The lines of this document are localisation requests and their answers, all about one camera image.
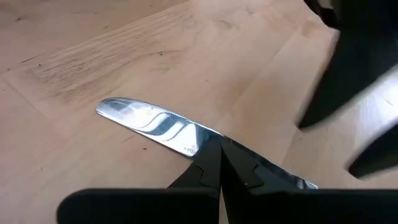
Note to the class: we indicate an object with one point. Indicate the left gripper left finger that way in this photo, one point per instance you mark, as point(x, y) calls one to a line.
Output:
point(140, 205)

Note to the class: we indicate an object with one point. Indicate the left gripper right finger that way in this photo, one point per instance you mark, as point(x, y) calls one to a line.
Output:
point(295, 208)

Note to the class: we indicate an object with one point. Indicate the silver table knife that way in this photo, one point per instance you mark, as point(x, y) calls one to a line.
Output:
point(161, 127)

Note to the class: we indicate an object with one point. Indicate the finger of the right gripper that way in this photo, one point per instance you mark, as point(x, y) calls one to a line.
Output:
point(348, 68)
point(379, 155)

